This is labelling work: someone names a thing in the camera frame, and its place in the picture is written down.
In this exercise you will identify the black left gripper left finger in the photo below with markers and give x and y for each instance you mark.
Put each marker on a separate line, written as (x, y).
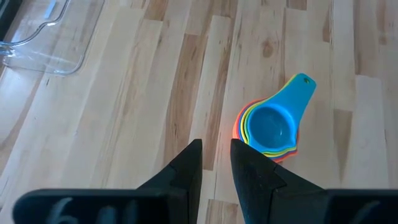
(186, 186)

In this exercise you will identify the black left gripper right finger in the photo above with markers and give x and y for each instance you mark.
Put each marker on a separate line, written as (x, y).
(258, 193)

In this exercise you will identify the teal measuring cup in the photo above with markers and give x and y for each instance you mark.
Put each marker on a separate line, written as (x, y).
(273, 127)

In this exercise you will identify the orange measuring cup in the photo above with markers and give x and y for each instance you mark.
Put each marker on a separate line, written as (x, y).
(234, 129)

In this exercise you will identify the green measuring cup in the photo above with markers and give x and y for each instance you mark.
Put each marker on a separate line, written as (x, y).
(245, 123)

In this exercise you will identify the yellow measuring cup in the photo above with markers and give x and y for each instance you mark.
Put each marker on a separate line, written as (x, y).
(242, 123)

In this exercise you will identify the red measuring cup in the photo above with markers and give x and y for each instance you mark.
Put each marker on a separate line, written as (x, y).
(237, 124)

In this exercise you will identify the blue measuring cup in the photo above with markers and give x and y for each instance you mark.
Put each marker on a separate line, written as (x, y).
(239, 124)

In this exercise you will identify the clear plastic basket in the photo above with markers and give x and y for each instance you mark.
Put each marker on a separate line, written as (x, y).
(62, 37)

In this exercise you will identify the black aluminium table frame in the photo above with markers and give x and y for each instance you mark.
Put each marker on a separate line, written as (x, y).
(7, 15)

